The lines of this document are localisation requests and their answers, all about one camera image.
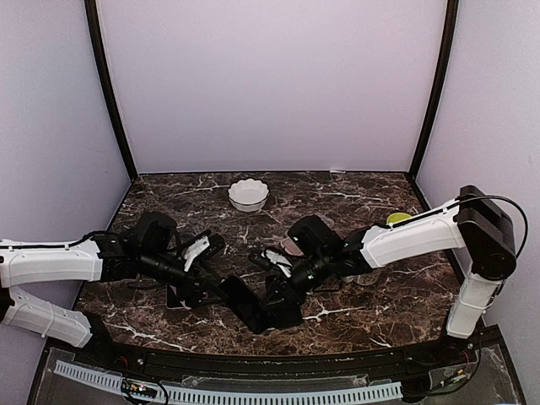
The purple smartphone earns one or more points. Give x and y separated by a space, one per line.
187 296

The white patterned mug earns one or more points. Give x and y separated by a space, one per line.
366 279

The black smartphone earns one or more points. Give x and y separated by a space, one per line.
244 303

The pink phone case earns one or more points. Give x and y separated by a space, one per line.
291 248

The black front rail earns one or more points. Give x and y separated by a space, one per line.
170 343

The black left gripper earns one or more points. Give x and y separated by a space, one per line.
203 286

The black phone case with ring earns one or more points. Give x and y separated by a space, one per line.
284 316

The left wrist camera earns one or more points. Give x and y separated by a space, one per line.
202 247

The white scalloped ceramic bowl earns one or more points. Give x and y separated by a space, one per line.
248 195

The green circuit board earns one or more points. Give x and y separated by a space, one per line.
138 390

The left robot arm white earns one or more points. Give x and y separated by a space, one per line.
151 248

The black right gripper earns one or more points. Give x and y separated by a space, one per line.
289 296

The black frame post right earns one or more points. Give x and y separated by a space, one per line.
446 42

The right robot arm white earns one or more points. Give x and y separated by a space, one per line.
472 221

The black frame post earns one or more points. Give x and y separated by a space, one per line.
446 42
104 74

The black frame post left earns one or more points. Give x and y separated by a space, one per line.
104 74

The white slotted cable duct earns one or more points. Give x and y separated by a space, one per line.
213 391

